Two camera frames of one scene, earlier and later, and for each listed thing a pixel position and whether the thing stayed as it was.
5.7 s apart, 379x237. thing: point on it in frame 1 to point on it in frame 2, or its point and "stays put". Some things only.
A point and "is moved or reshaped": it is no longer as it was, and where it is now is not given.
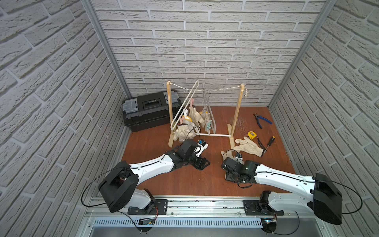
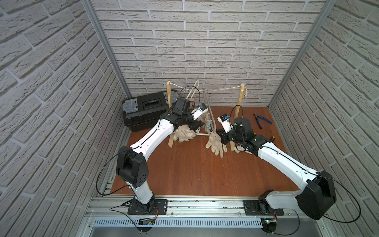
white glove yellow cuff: x=190 y=125 is moved or reshaped
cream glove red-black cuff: x=228 y=153 to x=215 y=142
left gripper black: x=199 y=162 to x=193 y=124
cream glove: x=182 y=133 stays put
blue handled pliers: x=257 y=117 stays put
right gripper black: x=228 y=177 to x=221 y=133
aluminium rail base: x=200 y=216 stays put
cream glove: x=206 y=116 stays put
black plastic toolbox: x=150 y=110 stays put
